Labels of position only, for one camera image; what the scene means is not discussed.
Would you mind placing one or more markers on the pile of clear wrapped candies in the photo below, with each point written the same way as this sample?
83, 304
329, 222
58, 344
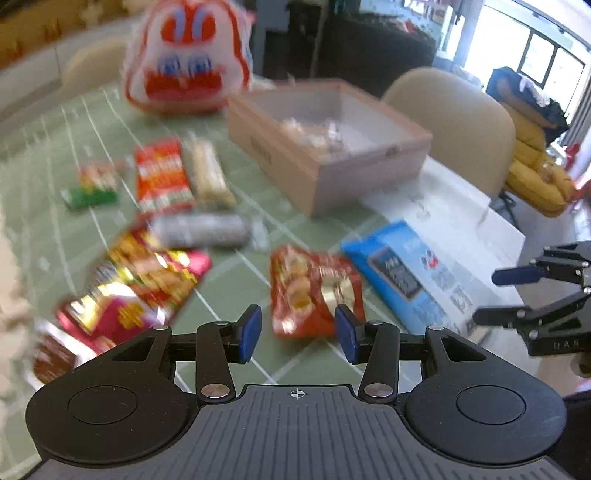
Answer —
314, 134

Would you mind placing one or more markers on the blue white box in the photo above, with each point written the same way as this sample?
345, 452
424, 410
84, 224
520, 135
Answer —
392, 263

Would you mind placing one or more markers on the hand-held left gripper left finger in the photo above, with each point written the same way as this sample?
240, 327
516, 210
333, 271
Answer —
249, 333

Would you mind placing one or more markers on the green checked tablecloth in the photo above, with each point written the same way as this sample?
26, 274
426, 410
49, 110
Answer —
46, 254

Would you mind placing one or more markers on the window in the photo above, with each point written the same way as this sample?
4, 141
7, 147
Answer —
531, 50

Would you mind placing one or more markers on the beige chair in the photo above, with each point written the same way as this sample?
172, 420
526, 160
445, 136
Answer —
461, 115
92, 64

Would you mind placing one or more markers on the black sofa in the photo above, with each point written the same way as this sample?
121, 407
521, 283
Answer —
374, 50

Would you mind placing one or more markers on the beige snack bar packet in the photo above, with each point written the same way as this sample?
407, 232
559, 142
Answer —
210, 175

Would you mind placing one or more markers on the red food picture packet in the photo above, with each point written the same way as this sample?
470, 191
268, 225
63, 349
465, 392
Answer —
309, 290

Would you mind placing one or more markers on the white paper sheet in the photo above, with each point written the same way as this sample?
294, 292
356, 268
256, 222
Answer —
461, 217

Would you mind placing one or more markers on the red yellow snack bag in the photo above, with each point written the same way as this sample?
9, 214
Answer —
152, 272

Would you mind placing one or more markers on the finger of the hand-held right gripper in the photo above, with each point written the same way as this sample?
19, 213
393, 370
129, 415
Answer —
498, 317
517, 275

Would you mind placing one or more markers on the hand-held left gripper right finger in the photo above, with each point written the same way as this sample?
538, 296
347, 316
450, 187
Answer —
346, 336

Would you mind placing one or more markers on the pink cardboard box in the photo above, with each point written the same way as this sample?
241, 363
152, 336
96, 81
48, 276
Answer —
277, 161

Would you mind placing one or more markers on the magenta snack bag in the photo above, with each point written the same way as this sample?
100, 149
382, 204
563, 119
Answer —
106, 318

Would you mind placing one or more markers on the clear grey snack packet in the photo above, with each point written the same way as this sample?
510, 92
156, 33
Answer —
198, 230

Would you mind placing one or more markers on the dark blue bag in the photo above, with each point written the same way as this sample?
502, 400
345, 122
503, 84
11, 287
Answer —
508, 87

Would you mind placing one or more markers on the green red snack packet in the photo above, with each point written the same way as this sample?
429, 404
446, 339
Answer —
90, 187

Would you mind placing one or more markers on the dark red packet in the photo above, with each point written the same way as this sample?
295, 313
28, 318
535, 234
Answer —
53, 360

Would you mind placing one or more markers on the white red cartoon bunny bag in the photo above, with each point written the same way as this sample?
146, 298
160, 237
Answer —
184, 69

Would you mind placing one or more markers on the yellow cushioned chair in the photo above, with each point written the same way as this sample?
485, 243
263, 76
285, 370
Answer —
535, 180

